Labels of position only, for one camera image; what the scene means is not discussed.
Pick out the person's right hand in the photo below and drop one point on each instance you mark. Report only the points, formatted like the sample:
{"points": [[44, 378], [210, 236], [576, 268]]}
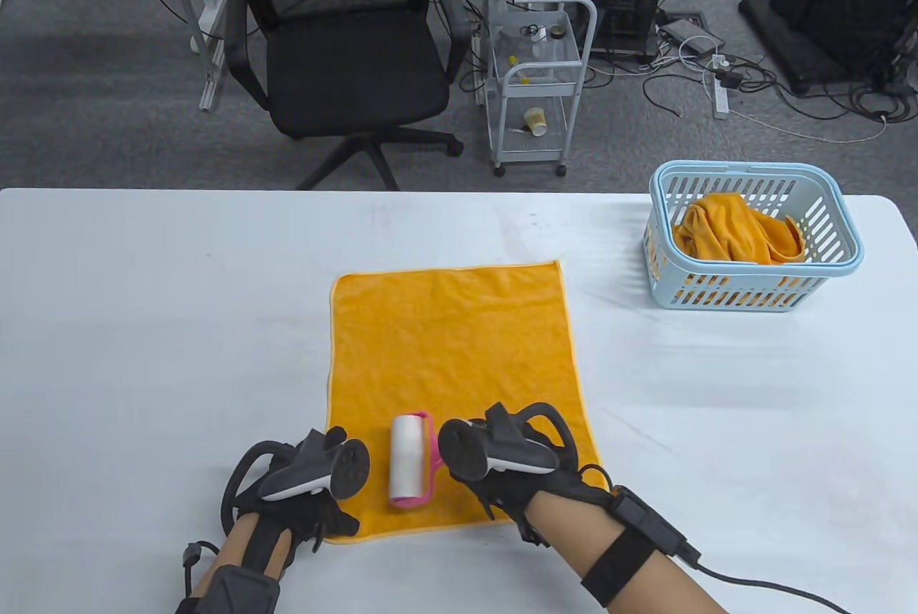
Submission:
{"points": [[516, 492]]}

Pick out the light blue plastic basket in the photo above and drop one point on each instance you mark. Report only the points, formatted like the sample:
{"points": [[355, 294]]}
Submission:
{"points": [[746, 170]]}

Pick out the yellow square towel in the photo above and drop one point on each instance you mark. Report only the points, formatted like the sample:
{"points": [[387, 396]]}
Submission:
{"points": [[706, 280], [445, 341], [724, 227]]}

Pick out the grey hand controller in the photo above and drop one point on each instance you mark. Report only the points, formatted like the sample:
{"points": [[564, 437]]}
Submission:
{"points": [[466, 449], [301, 474]]}

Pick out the white desk leg frame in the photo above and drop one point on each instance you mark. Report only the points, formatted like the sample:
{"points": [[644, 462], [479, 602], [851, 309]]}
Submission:
{"points": [[215, 47]]}

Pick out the grey left hand controller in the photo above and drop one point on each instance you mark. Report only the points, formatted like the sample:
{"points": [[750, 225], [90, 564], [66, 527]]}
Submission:
{"points": [[301, 474]]}

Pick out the white rolling cart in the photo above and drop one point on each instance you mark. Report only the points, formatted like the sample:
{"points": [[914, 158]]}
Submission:
{"points": [[539, 87]]}

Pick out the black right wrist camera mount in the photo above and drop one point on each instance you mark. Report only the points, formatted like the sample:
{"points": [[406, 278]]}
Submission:
{"points": [[652, 521]]}

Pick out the pink lint roller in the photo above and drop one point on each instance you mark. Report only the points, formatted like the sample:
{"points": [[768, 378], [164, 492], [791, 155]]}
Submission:
{"points": [[407, 456]]}

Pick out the person's left forearm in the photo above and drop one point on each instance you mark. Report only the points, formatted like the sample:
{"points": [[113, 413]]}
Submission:
{"points": [[237, 549]]}

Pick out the person's right forearm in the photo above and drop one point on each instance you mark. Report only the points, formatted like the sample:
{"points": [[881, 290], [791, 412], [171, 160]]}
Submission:
{"points": [[574, 535]]}

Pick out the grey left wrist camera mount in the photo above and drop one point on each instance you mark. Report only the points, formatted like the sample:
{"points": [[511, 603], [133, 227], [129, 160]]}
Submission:
{"points": [[240, 592]]}

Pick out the person's left hand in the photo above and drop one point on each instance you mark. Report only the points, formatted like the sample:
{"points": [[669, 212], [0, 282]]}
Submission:
{"points": [[301, 517]]}

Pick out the grey right hand controller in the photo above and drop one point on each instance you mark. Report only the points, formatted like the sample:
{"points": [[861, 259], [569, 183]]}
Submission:
{"points": [[466, 449]]}

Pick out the black mesh office chair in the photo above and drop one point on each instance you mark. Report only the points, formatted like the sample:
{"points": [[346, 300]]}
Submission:
{"points": [[351, 62]]}

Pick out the paper cup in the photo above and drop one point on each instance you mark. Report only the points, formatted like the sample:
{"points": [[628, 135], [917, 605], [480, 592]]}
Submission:
{"points": [[535, 120]]}

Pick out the white power strip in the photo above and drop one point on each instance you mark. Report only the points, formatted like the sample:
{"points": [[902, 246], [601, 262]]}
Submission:
{"points": [[721, 97]]}

